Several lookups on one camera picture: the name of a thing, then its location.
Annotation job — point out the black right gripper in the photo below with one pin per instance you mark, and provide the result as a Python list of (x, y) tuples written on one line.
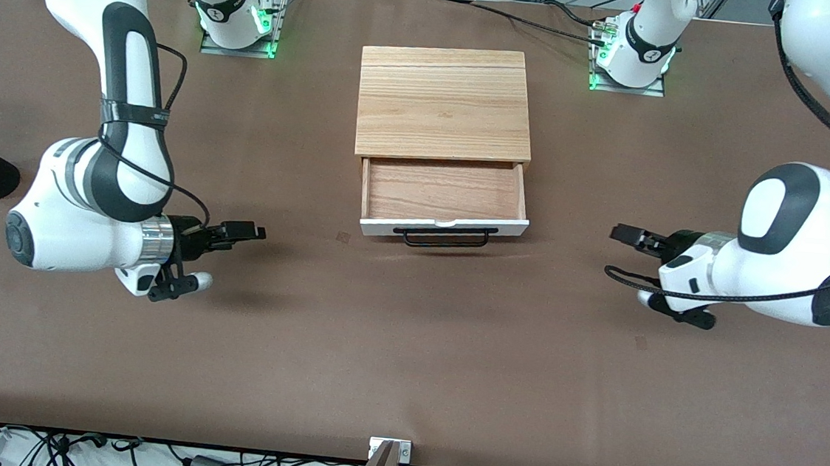
[(192, 238)]

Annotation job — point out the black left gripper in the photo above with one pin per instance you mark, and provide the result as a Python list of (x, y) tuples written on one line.
[(683, 243)]

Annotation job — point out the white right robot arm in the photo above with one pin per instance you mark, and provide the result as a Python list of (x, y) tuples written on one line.
[(67, 228)]

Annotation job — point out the light wooden drawer cabinet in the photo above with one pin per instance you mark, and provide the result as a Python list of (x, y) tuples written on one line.
[(440, 102)]

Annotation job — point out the brown table cover sheet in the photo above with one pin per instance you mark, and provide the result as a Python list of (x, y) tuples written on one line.
[(153, 360)]

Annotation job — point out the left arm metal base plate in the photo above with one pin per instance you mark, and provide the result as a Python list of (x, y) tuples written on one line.
[(656, 93)]

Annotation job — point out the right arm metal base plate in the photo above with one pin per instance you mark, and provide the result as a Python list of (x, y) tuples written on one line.
[(211, 46)]

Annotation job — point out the small metal bracket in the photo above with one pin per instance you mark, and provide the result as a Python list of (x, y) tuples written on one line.
[(405, 451)]

